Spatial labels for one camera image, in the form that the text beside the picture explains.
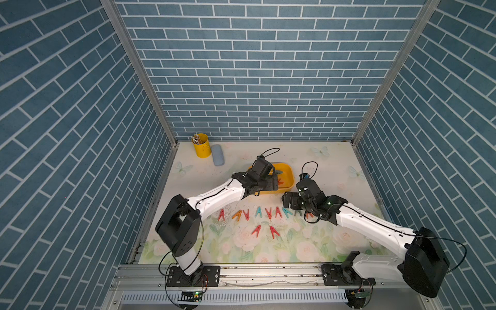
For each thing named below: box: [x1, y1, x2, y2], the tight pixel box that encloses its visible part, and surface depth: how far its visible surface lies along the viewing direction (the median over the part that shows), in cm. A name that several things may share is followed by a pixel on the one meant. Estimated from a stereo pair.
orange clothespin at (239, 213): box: [231, 209, 243, 222], surface depth 92 cm
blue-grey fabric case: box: [211, 144, 225, 167], surface depth 114 cm
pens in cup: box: [191, 133, 206, 145], surface depth 101 cm
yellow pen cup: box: [193, 133, 212, 159], surface depth 110 cm
